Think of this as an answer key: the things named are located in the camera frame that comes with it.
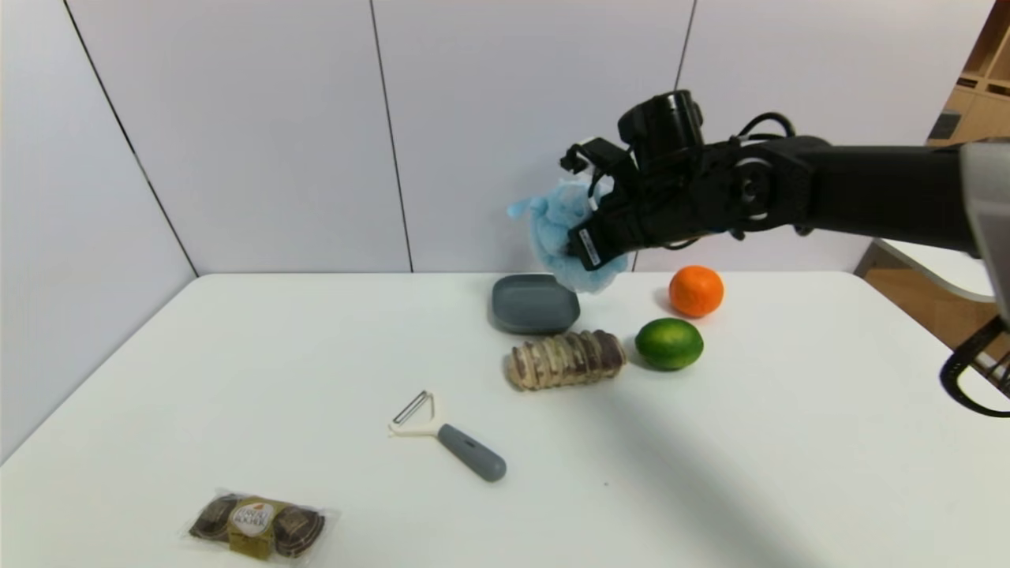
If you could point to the orange fruit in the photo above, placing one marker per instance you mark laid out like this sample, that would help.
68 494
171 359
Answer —
697 291

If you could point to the grey-blue square dish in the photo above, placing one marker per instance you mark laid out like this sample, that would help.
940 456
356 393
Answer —
525 308

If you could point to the Ferrero Rocher chocolate pack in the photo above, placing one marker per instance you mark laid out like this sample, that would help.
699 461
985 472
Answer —
256 527

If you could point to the blue mesh bath sponge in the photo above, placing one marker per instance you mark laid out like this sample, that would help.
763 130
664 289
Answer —
556 221

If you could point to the wooden shelf unit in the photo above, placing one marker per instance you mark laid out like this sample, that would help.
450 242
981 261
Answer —
982 79

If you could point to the white side table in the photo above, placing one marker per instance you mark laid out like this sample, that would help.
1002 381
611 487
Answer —
939 268

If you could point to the sliced brown bread loaf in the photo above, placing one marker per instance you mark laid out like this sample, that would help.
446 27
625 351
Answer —
564 360

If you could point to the green lime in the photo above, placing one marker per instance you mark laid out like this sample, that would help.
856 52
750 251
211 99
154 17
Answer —
668 343

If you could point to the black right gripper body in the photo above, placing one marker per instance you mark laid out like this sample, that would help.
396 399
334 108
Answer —
590 245

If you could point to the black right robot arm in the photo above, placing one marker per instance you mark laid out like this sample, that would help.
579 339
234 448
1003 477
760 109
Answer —
868 189

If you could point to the dark box on shelf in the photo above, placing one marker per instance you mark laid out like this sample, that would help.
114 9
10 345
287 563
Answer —
944 126

